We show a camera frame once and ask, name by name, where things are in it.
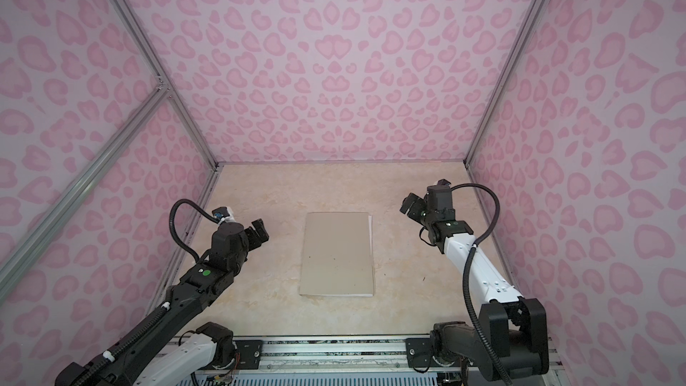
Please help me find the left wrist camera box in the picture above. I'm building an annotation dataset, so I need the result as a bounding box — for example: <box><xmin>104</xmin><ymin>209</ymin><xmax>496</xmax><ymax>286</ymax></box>
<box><xmin>212</xmin><ymin>207</ymin><xmax>237</xmax><ymax>225</ymax></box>

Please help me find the aluminium floor rail left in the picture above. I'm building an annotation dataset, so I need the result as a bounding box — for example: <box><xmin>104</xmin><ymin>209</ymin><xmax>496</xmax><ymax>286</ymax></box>
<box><xmin>146</xmin><ymin>164</ymin><xmax>223</xmax><ymax>315</ymax></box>

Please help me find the aluminium diagonal brace left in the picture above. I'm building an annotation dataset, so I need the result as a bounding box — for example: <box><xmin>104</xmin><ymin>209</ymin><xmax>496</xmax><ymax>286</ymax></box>
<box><xmin>1</xmin><ymin>83</ymin><xmax>169</xmax><ymax>301</ymax></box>

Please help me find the black mount plate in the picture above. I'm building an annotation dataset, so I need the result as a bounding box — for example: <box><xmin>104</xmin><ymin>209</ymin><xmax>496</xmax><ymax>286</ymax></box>
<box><xmin>235</xmin><ymin>340</ymin><xmax>264</xmax><ymax>371</ymax></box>
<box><xmin>405</xmin><ymin>337</ymin><xmax>437</xmax><ymax>373</ymax></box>

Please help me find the black left mount plate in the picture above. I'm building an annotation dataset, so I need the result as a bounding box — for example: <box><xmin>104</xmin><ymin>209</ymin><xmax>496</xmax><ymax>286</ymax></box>
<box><xmin>235</xmin><ymin>340</ymin><xmax>264</xmax><ymax>371</ymax></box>

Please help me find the aluminium frame post right corner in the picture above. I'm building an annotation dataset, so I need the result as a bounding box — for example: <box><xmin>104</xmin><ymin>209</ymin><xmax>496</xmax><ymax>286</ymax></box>
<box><xmin>464</xmin><ymin>0</ymin><xmax>550</xmax><ymax>171</ymax></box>

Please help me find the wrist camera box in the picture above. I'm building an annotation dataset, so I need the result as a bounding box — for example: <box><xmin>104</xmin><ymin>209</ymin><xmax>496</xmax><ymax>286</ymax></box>
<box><xmin>424</xmin><ymin>179</ymin><xmax>453</xmax><ymax>211</ymax></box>
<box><xmin>212</xmin><ymin>207</ymin><xmax>237</xmax><ymax>225</ymax></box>

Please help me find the aluminium frame post left corner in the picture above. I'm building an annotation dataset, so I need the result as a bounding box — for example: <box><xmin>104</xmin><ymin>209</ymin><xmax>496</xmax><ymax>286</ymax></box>
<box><xmin>108</xmin><ymin>0</ymin><xmax>220</xmax><ymax>171</ymax></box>

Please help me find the beige cardboard folder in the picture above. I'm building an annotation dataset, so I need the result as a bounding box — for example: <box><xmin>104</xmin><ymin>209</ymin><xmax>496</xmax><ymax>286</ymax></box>
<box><xmin>299</xmin><ymin>212</ymin><xmax>374</xmax><ymax>298</ymax></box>

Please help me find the aluminium frame post corner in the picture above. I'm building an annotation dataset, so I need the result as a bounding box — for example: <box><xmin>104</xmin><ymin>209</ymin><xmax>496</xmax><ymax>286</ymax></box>
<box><xmin>464</xmin><ymin>0</ymin><xmax>550</xmax><ymax>171</ymax></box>
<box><xmin>108</xmin><ymin>0</ymin><xmax>220</xmax><ymax>171</ymax></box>

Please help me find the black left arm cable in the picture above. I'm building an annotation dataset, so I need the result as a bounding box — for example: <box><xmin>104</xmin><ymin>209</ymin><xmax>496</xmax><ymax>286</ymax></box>
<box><xmin>168</xmin><ymin>198</ymin><xmax>215</xmax><ymax>264</ymax></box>

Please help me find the black right mount plate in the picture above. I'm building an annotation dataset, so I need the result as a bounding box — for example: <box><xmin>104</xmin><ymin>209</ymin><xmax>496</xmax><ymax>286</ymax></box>
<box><xmin>405</xmin><ymin>337</ymin><xmax>437</xmax><ymax>373</ymax></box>

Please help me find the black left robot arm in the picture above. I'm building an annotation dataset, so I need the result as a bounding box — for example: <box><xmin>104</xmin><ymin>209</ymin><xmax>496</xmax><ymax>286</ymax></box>
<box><xmin>55</xmin><ymin>219</ymin><xmax>269</xmax><ymax>385</ymax></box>

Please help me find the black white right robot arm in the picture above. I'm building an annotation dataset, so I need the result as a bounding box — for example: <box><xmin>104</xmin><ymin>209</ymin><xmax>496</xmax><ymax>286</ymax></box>
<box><xmin>400</xmin><ymin>180</ymin><xmax>550</xmax><ymax>385</ymax></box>

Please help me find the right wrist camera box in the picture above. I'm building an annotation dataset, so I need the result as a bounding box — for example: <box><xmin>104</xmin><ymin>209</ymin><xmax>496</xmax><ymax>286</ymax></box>
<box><xmin>424</xmin><ymin>179</ymin><xmax>453</xmax><ymax>211</ymax></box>

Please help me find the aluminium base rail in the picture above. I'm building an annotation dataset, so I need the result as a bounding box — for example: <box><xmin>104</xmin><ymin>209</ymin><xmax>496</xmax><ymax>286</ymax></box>
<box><xmin>160</xmin><ymin>333</ymin><xmax>566</xmax><ymax>386</ymax></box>

